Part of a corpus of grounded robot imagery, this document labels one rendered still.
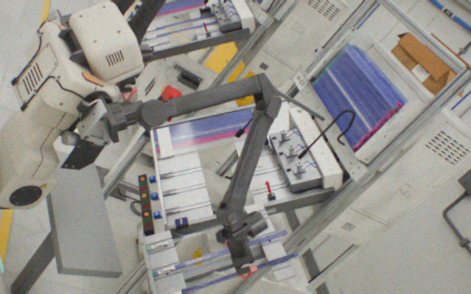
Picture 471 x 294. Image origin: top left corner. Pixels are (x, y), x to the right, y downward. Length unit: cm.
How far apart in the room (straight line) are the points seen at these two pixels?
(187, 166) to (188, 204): 24
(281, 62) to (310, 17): 35
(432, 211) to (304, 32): 148
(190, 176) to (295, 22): 145
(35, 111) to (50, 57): 16
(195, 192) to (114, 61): 85
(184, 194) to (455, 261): 190
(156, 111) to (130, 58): 17
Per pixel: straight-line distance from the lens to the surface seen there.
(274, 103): 152
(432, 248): 348
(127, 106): 140
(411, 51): 254
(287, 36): 327
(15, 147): 168
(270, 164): 218
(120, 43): 141
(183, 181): 217
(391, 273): 360
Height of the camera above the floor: 188
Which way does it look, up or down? 23 degrees down
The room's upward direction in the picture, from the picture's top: 41 degrees clockwise
